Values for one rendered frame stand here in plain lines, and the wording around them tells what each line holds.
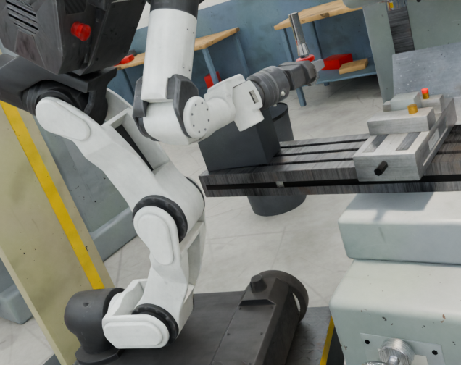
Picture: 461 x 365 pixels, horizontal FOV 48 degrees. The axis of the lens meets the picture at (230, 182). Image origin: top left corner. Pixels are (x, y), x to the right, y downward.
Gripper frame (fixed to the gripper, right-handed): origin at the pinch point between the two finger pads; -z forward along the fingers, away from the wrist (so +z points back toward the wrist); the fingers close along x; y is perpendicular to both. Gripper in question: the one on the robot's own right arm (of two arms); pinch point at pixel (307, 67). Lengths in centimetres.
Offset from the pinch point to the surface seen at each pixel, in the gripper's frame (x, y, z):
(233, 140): 30.2, 18.1, 8.9
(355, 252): -13.5, 44.9, 12.6
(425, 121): -25.2, 17.7, -8.4
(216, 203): 214, 120, -78
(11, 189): 139, 27, 56
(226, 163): 34.7, 25.5, 11.1
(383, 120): -15.4, 16.5, -5.5
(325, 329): 9, 80, 12
